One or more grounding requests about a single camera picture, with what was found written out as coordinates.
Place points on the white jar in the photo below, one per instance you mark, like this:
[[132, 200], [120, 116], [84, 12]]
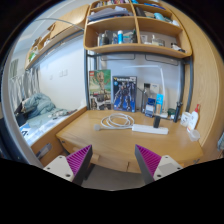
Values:
[[185, 117]]

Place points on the bed with blue bedding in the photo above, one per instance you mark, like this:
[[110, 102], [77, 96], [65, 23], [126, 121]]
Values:
[[37, 114]]

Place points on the light blue carton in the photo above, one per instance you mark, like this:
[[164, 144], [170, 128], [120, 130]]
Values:
[[159, 103]]

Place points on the wooden desk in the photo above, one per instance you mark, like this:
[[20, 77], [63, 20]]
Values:
[[115, 149]]

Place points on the blue robot model box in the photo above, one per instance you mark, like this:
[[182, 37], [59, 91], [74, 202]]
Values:
[[124, 93]]

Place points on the dark glass bottle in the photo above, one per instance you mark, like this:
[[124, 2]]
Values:
[[145, 96]]

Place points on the clear plastic cup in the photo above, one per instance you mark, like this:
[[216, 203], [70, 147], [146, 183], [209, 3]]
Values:
[[194, 135]]

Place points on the black cylindrical bottle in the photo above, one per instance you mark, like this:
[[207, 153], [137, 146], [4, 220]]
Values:
[[177, 111]]

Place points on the small blue box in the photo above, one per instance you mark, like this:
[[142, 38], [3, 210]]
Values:
[[150, 107]]

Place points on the green Groot toy box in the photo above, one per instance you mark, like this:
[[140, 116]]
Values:
[[100, 89]]

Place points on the wooden wall shelf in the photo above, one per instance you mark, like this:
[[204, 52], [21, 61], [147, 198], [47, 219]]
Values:
[[135, 25]]

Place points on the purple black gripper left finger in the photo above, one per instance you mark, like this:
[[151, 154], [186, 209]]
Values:
[[72, 167]]

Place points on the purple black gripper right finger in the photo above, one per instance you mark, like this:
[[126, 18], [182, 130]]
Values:
[[153, 166]]

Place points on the white red-capped bottle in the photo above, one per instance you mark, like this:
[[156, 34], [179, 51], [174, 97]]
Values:
[[193, 119]]

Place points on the black charger plug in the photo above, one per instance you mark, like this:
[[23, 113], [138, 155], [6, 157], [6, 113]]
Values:
[[156, 121]]

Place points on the white power strip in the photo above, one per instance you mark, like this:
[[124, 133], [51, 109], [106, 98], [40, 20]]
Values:
[[149, 129]]

